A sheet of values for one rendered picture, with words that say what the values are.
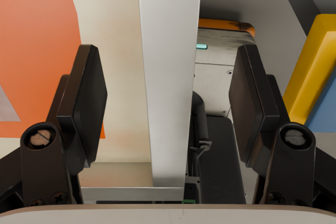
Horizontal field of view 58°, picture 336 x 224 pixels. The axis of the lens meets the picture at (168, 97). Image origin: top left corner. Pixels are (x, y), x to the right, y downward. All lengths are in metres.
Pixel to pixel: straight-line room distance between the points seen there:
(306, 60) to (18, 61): 0.26
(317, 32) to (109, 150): 0.26
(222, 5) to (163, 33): 1.16
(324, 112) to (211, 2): 1.07
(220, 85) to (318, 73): 0.97
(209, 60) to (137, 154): 0.82
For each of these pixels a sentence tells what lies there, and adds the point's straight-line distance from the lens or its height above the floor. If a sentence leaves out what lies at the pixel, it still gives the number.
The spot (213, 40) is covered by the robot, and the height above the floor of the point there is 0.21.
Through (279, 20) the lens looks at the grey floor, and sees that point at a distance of 1.46.
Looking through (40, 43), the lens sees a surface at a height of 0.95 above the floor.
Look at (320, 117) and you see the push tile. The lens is 0.33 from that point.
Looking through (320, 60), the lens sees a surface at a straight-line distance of 0.30.
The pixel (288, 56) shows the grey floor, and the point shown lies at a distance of 1.61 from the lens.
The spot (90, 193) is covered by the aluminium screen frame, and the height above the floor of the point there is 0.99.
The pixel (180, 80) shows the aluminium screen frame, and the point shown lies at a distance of 0.23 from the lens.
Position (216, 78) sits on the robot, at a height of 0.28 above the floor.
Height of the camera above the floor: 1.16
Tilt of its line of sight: 43 degrees down
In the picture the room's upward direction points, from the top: 180 degrees counter-clockwise
